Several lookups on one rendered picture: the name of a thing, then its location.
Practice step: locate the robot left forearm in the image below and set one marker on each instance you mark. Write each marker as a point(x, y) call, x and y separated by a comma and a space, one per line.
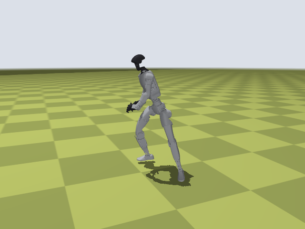
point(141, 102)

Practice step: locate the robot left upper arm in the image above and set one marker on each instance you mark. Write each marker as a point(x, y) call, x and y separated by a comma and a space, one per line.
point(148, 83)

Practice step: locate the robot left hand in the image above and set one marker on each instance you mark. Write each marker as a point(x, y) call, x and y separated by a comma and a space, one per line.
point(129, 108)

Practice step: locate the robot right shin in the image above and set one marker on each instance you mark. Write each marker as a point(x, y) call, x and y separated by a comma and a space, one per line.
point(143, 144)

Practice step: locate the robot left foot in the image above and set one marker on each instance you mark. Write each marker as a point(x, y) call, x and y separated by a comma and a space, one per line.
point(181, 176)

